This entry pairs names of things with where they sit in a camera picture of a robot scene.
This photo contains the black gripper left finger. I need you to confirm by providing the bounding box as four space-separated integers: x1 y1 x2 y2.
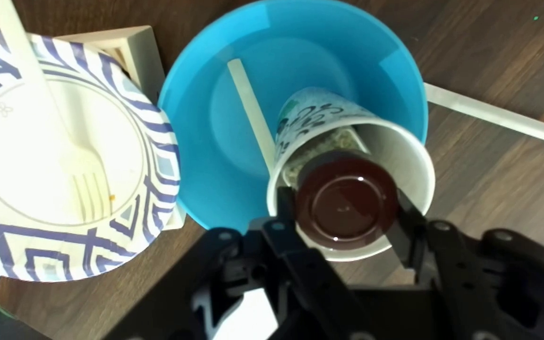
104 186 374 340

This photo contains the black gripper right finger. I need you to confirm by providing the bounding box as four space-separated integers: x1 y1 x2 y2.
385 190 544 340

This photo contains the blue plastic bowl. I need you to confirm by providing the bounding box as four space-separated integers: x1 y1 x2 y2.
157 0 431 235

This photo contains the blue patterned paper cup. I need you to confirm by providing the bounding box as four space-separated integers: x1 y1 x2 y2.
265 88 438 265

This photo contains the white plastic stick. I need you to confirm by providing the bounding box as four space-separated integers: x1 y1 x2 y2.
227 58 282 177

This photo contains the blue patterned paper plate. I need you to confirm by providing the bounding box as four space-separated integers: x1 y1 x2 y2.
0 25 183 286

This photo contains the white plastic fork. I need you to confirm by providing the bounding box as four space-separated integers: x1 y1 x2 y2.
0 0 113 224

